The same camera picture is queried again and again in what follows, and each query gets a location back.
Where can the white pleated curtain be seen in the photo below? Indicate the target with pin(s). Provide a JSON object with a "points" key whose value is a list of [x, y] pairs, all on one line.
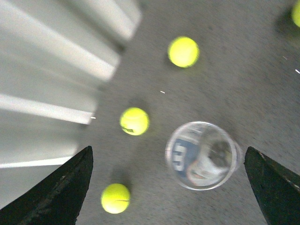
{"points": [[55, 58]]}

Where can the clear Wilson tennis ball can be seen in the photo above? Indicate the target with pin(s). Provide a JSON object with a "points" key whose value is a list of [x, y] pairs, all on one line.
{"points": [[202, 156]]}

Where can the tennis ball with Wilson logo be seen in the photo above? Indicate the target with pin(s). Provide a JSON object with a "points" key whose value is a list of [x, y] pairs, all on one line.
{"points": [[296, 13]]}

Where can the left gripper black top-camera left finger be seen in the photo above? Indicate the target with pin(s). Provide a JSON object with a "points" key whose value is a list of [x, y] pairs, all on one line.
{"points": [[57, 199]]}

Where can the plain yellow tennis ball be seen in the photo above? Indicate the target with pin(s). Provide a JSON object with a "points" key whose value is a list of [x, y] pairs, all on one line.
{"points": [[183, 52]]}

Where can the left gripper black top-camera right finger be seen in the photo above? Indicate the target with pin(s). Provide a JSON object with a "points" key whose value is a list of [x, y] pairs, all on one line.
{"points": [[276, 188]]}

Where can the yellow tennis ball black mark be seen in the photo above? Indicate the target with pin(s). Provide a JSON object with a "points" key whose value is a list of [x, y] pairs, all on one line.
{"points": [[134, 121]]}

